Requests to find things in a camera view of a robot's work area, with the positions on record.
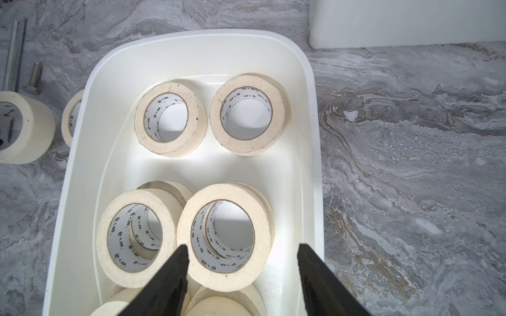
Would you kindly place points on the cream masking tape roll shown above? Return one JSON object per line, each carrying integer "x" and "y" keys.
{"x": 70, "y": 116}
{"x": 247, "y": 115}
{"x": 246, "y": 301}
{"x": 179, "y": 191}
{"x": 213, "y": 263}
{"x": 27, "y": 128}
{"x": 115, "y": 248}
{"x": 114, "y": 304}
{"x": 170, "y": 120}

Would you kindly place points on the white plastic storage tray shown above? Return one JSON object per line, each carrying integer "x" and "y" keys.
{"x": 106, "y": 159}

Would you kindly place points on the brown lidded storage box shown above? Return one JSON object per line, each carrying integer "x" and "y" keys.
{"x": 354, "y": 24}

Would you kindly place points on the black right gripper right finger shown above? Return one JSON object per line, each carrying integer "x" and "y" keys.
{"x": 323, "y": 293}

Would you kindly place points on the steel hex bolt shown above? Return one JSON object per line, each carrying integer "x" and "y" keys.
{"x": 33, "y": 85}

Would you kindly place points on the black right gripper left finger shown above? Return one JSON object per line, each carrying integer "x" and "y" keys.
{"x": 173, "y": 272}

